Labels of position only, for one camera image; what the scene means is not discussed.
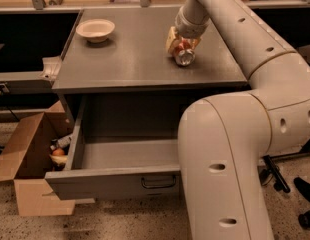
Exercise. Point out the open grey top drawer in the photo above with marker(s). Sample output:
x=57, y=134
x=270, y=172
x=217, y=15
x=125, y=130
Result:
x=117, y=140

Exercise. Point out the black drawer handle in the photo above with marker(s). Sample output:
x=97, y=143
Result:
x=158, y=182

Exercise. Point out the grey metal cabinet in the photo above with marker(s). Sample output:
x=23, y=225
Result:
x=130, y=78

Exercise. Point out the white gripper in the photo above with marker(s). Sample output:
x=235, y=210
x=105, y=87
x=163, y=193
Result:
x=191, y=29

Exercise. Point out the orange fruit in box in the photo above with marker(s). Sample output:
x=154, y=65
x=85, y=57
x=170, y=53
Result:
x=58, y=152

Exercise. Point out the grey bracket on rail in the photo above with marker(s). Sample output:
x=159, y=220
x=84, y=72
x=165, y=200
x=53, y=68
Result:
x=51, y=68

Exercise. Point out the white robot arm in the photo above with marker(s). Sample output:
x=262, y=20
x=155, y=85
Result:
x=222, y=137

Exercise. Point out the red coke can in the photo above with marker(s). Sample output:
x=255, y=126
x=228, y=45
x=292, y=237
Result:
x=183, y=53

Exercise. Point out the black stand leg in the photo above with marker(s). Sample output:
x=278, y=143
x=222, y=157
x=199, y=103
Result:
x=280, y=183

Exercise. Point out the white bottle in box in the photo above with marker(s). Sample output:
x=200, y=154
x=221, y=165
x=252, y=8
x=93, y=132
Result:
x=61, y=142

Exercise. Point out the white bowl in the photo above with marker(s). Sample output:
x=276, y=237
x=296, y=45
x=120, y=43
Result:
x=95, y=30

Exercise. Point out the brown cardboard box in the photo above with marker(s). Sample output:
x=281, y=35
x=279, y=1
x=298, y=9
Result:
x=26, y=159

